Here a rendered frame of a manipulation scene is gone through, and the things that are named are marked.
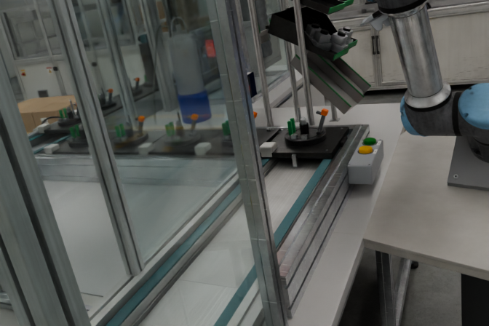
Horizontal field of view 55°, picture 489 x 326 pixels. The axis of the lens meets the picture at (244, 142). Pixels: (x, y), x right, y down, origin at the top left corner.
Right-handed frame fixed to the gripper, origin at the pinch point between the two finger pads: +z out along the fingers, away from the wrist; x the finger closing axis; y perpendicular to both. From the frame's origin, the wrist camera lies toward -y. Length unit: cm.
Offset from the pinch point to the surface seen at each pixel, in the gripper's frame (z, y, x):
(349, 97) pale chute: 22.5, 21.7, 5.6
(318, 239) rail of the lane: 5, 41, -74
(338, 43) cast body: 13.9, 1.7, 1.4
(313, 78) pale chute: 25.3, 8.6, -6.1
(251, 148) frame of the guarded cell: -18, 12, -107
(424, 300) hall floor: 48, 122, 23
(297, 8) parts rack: 15.7, -15.6, -9.3
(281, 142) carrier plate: 33, 22, -32
